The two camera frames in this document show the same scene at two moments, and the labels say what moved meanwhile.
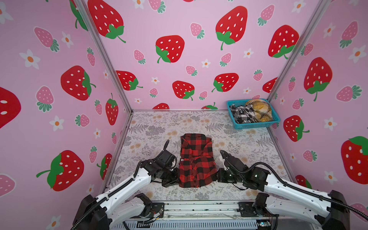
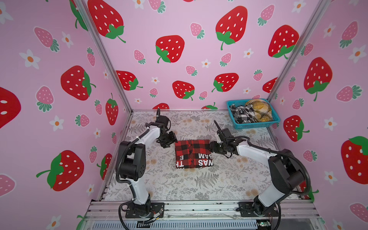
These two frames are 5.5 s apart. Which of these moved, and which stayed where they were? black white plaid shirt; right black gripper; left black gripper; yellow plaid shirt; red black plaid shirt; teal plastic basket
Moved: right black gripper; red black plaid shirt; left black gripper
Stayed: black white plaid shirt; teal plastic basket; yellow plaid shirt
